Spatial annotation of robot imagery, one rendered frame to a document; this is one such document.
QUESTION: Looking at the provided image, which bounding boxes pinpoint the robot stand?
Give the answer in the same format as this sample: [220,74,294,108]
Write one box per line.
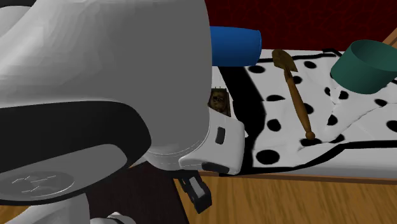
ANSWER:
[84,160,191,224]

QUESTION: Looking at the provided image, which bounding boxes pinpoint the brown patterned flat thing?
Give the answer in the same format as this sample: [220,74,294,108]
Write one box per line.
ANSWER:
[207,88,232,118]

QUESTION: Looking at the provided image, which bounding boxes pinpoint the blue cup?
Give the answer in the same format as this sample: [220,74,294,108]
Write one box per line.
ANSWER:
[209,25,263,67]

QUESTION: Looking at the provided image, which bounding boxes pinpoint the green bowl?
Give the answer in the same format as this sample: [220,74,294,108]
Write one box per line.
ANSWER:
[330,39,397,95]

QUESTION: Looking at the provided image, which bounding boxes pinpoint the brown wooden spatula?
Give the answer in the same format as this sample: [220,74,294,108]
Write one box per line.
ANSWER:
[271,48,316,141]

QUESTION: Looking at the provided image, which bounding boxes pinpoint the bed with dotted white blanket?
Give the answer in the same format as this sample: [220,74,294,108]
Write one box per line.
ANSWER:
[211,28,397,186]

